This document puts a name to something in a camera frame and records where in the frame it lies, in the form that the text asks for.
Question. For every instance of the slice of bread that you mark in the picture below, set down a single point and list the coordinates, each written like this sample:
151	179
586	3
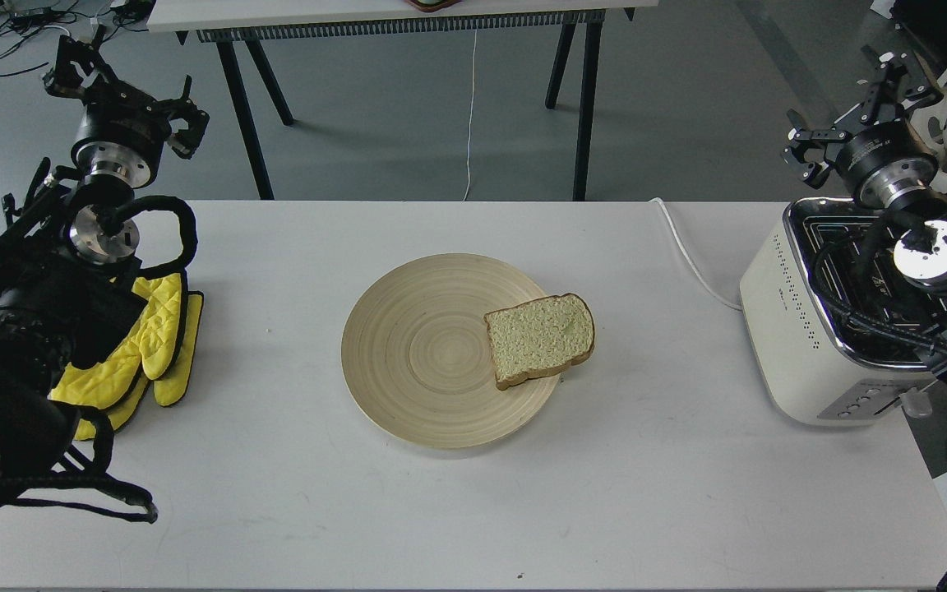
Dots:
540	338

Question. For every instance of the yellow oven mitt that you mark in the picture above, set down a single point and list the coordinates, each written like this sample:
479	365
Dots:
155	358

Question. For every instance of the cream white toaster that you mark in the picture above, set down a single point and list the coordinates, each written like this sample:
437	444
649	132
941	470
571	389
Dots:
819	368

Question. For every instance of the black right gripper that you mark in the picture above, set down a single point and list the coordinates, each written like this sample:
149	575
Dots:
884	162

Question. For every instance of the round wooden plate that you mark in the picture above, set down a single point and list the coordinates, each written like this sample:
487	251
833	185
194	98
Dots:
416	357

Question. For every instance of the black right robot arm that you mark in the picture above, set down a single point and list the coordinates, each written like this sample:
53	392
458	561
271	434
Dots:
878	268

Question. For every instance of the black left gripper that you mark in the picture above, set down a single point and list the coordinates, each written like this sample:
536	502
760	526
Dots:
117	139

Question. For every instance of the white background table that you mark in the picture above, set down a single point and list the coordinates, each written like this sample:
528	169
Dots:
228	23

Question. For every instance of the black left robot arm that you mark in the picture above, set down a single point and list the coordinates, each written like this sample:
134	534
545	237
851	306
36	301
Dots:
69	258

